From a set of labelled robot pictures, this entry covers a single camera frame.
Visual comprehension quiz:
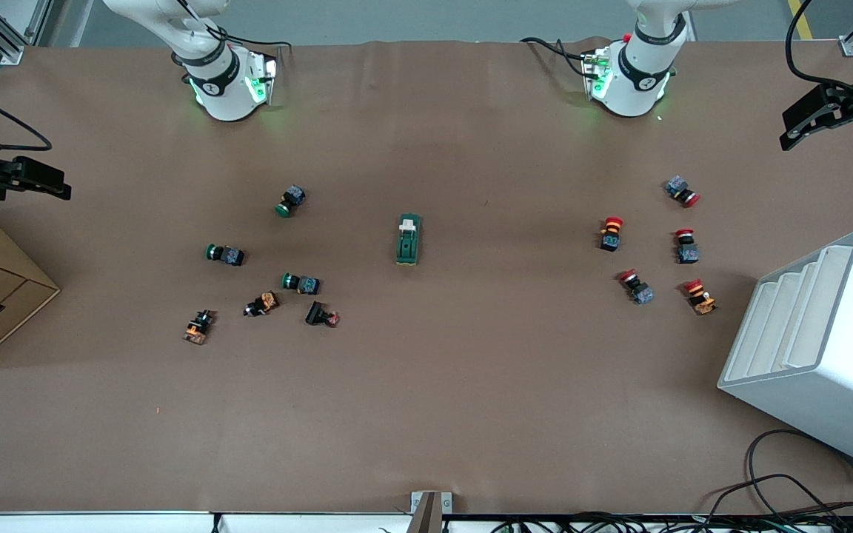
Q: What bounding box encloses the green terminal block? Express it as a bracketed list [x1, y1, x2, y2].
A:
[395, 213, 424, 267]

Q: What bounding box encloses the green mushroom pushbutton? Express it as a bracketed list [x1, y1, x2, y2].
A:
[205, 243, 246, 267]
[275, 184, 307, 218]
[281, 272, 322, 295]

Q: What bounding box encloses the red button with orange block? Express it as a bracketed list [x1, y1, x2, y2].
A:
[683, 278, 718, 316]

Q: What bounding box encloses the white slotted bin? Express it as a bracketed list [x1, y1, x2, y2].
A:
[717, 229, 853, 477]

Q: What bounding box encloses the black orange push button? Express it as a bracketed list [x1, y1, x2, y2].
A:
[243, 291, 281, 318]

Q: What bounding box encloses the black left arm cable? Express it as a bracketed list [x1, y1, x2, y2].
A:
[785, 0, 853, 112]

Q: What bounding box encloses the black switch with orange block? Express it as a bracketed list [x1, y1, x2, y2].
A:
[182, 309, 215, 346]

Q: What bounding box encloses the black base connector cable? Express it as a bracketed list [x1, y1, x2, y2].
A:
[519, 37, 598, 78]

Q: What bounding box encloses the square-head pushbutton switch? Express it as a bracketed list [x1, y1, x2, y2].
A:
[304, 300, 341, 329]

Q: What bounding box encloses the white table edge rail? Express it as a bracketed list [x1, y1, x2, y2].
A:
[0, 511, 412, 533]

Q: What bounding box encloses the black looped cable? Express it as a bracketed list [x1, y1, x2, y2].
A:
[708, 429, 853, 519]

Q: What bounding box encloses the black cable bundle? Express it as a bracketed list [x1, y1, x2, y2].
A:
[449, 511, 853, 533]

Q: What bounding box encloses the metal table edge bracket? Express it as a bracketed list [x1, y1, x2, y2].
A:
[410, 491, 453, 533]

